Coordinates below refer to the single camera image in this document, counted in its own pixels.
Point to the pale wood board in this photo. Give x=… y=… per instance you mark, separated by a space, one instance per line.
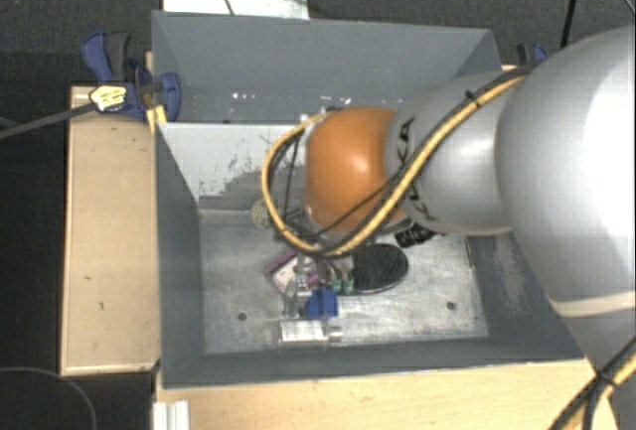
x=111 y=244

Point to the blue plastic block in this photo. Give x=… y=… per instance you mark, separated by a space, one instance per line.
x=324 y=304

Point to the purple and white box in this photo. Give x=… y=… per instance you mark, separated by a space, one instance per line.
x=284 y=275

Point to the black round mesh disc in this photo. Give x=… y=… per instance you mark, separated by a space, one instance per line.
x=380 y=269

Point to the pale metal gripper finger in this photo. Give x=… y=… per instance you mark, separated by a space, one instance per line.
x=304 y=303
x=290 y=301

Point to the grey metal bin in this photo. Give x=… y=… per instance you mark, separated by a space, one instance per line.
x=238 y=279

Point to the black cylinder on white bracket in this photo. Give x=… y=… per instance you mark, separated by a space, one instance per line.
x=412 y=236

